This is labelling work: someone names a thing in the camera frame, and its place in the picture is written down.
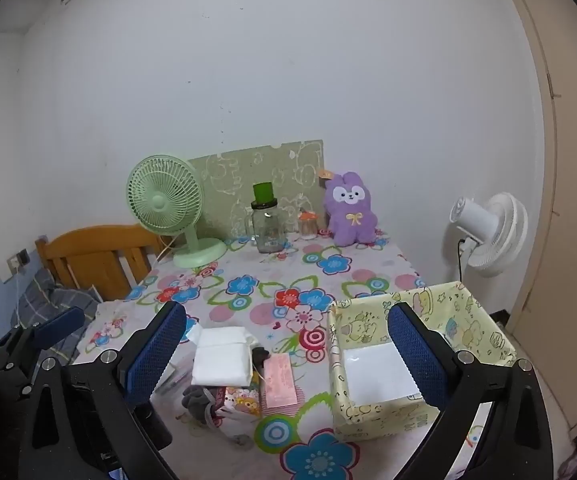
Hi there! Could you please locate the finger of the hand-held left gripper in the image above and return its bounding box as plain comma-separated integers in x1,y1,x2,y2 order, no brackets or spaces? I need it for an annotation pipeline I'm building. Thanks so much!
13,306,86,358

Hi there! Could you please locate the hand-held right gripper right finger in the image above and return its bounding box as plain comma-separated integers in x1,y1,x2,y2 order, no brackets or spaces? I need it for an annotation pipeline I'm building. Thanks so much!
387,302,555,480

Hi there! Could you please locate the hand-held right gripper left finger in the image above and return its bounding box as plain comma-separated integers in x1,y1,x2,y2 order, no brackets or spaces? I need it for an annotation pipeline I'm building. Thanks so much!
18,301,188,480

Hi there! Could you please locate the clear pen pouch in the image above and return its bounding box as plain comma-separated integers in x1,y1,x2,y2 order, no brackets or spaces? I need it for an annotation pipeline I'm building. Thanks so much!
156,360,194,397

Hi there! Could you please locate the white soft packet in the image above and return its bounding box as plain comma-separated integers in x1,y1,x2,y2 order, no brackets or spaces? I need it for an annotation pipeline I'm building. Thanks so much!
186,325,255,388

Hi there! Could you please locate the grey drawstring pouch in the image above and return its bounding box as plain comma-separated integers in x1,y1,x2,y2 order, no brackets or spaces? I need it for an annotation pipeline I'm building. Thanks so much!
181,386,226,428

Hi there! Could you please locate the yellow cartoon storage box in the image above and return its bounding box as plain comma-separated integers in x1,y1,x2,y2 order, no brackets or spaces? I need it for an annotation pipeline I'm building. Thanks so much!
327,282,518,443

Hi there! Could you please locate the cartoon tissue packet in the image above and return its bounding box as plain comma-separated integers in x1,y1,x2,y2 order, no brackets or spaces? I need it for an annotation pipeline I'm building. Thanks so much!
216,385,262,418

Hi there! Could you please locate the grey plaid blanket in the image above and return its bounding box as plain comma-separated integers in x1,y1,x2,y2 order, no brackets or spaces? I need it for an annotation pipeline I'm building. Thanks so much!
11,267,102,366

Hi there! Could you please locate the wooden chair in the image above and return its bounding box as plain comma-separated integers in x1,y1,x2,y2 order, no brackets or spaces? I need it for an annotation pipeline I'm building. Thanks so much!
35,224,169,303

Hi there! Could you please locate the green desk fan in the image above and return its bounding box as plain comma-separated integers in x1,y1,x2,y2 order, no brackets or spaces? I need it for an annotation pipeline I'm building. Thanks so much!
127,155,228,269

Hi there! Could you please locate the white standing fan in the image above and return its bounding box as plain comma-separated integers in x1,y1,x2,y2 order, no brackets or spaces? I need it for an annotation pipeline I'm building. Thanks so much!
449,191,529,278

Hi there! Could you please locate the purple plush bunny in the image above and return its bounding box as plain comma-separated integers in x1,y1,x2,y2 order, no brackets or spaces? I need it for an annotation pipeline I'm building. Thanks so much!
318,169,380,248

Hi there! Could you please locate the glass jar with green lid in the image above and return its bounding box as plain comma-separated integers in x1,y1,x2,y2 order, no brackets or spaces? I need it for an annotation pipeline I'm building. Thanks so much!
247,182,288,254

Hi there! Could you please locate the small jar with orange lid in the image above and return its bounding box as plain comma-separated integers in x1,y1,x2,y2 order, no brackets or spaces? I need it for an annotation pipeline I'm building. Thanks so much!
297,210,319,241

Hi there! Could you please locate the beige door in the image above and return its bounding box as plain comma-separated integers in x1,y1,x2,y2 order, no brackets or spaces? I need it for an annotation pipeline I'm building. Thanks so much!
498,0,577,436

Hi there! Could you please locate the green printed board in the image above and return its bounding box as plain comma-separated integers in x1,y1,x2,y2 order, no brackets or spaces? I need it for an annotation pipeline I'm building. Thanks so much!
188,140,325,241

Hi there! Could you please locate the thin white wall cable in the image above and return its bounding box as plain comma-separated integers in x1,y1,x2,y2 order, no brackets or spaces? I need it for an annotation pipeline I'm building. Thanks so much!
11,270,25,323

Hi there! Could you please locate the white fan power cable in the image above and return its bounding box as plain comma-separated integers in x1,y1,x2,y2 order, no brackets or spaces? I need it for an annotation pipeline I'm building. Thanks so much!
154,234,176,264

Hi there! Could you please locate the black fan cable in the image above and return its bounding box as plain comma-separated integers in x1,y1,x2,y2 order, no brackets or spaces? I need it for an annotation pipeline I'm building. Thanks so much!
455,237,469,283

